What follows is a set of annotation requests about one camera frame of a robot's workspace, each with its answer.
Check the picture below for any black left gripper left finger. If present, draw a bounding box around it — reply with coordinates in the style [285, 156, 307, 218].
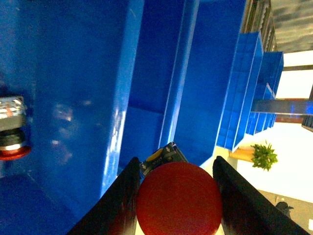
[68, 157, 140, 235]

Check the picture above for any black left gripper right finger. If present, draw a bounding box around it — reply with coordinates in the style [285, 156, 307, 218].
[213, 156, 308, 235]

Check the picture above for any red mushroom push button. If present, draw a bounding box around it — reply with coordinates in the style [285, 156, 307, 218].
[135, 141, 223, 235]

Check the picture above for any green potted plant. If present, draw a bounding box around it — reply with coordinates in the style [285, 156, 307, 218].
[251, 141, 278, 172]

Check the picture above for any blue button source bin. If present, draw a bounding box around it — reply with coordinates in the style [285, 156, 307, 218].
[0, 0, 147, 235]

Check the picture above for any red button at edge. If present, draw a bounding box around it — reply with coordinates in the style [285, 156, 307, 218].
[0, 94, 31, 161]

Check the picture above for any small blue bin far right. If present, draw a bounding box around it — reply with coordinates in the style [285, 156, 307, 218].
[217, 32, 263, 151]

